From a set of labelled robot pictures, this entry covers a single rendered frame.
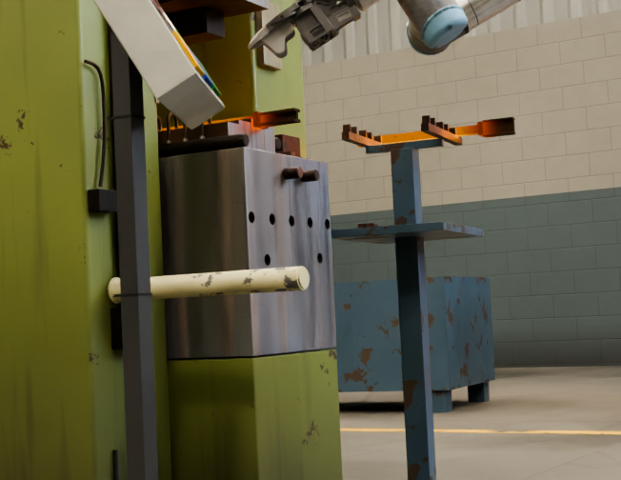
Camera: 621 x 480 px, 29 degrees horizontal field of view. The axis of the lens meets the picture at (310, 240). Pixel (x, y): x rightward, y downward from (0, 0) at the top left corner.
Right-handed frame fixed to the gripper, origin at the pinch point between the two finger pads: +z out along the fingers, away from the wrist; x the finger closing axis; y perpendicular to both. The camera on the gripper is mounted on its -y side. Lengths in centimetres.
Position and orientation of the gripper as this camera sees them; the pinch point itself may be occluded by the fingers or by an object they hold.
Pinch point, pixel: (251, 41)
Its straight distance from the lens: 225.7
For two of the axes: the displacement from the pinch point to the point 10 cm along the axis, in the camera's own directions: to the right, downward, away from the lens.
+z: -8.4, 5.4, 0.3
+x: 0.7, 0.6, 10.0
